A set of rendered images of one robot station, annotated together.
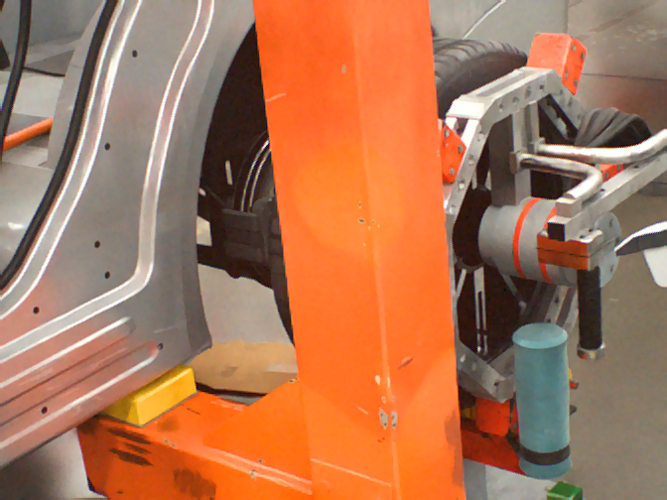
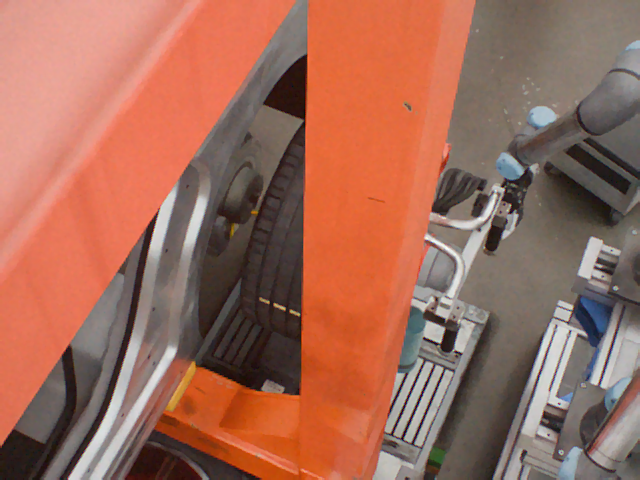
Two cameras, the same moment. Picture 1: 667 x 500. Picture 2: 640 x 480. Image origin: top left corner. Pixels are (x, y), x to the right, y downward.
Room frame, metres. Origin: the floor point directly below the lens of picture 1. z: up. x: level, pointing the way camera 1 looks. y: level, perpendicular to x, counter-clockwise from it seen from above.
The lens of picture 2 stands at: (0.80, 0.30, 3.14)
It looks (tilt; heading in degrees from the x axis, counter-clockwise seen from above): 58 degrees down; 342
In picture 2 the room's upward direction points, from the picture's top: 3 degrees clockwise
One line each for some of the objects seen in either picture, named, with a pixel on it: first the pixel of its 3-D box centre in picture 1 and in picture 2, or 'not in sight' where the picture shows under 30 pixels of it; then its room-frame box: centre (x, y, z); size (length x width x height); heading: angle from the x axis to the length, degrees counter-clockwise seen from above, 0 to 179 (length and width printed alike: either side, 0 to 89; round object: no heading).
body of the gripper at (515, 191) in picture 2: not in sight; (514, 189); (2.19, -0.70, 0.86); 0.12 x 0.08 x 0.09; 140
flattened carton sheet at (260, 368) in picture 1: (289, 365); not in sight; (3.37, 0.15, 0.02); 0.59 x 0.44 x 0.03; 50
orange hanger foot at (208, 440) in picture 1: (215, 419); (220, 404); (1.85, 0.21, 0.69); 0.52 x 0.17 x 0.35; 50
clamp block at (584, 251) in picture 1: (570, 246); (444, 313); (1.84, -0.37, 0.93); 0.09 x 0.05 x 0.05; 50
